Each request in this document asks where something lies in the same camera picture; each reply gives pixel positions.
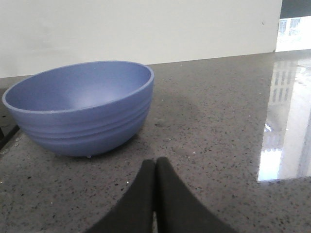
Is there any black glass gas stove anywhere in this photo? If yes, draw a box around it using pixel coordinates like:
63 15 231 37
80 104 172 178
0 125 20 149

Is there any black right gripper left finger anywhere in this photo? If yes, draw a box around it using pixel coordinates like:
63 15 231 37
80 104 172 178
86 160 156 233

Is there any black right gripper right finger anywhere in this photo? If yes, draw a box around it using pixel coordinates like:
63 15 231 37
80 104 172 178
155 157 236 233

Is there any blue plastic bowl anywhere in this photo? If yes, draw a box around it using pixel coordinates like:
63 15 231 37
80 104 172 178
2 61 155 157

